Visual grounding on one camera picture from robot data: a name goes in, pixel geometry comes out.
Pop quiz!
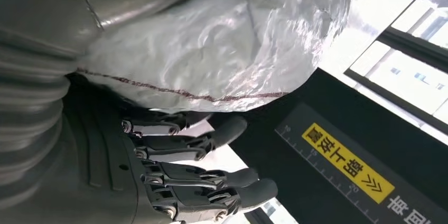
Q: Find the black scanner column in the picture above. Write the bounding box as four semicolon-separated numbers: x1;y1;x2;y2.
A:
227;68;448;224

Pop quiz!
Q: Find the black and yellow ruler label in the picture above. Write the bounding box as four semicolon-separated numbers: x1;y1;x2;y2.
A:
274;102;448;224

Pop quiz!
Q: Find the dark window frame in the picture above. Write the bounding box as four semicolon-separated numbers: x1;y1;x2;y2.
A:
344;26;448;136

